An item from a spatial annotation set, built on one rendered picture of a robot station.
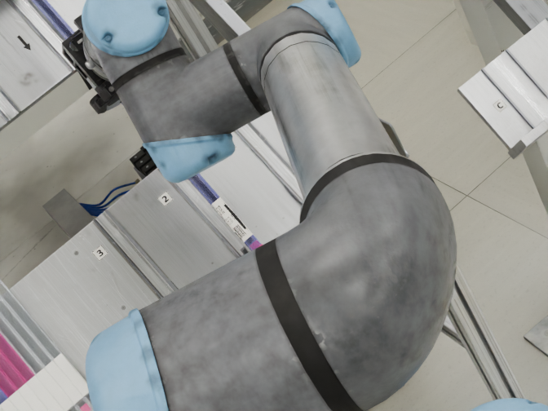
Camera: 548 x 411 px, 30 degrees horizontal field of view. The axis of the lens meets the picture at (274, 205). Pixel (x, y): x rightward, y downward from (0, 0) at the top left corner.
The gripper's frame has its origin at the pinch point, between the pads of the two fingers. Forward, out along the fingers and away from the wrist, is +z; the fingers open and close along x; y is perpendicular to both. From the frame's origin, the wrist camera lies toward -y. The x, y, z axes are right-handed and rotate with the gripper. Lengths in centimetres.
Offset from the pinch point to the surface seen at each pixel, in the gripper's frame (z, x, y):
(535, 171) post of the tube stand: 27, -47, -47
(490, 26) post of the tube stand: 7, -47, -23
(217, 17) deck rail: 13.1, -19.1, 1.8
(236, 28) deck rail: 10.8, -19.5, -1.2
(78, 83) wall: 198, -22, 33
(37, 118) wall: 199, -5, 32
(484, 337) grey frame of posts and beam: 27, -23, -61
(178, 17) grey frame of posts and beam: 41.6, -21.9, 8.8
